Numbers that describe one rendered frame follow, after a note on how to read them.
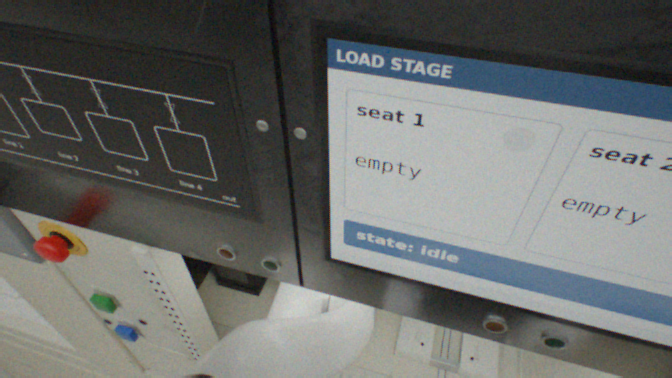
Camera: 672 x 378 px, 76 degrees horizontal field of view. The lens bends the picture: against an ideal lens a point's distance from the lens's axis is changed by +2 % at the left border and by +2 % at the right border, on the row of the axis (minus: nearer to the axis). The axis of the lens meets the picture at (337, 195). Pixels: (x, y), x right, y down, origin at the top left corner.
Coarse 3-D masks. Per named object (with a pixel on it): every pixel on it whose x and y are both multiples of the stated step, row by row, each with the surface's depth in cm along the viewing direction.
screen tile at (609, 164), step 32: (576, 160) 24; (608, 160) 24; (640, 160) 23; (608, 192) 25; (640, 192) 25; (544, 224) 29; (576, 224) 28; (608, 224) 27; (576, 256) 30; (608, 256) 29; (640, 256) 28
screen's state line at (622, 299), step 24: (360, 240) 36; (384, 240) 35; (408, 240) 34; (432, 240) 33; (432, 264) 35; (456, 264) 34; (480, 264) 33; (504, 264) 33; (528, 264) 32; (528, 288) 34; (552, 288) 33; (576, 288) 32; (600, 288) 31; (624, 288) 31; (624, 312) 32; (648, 312) 31
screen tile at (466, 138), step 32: (352, 96) 26; (384, 96) 25; (352, 128) 28; (384, 128) 27; (416, 128) 26; (448, 128) 26; (480, 128) 25; (448, 160) 27; (480, 160) 26; (512, 160) 26; (544, 160) 25; (352, 192) 32; (384, 192) 31; (416, 192) 30; (448, 192) 29; (480, 192) 28; (512, 192) 27; (416, 224) 32; (448, 224) 31; (480, 224) 30; (512, 224) 29
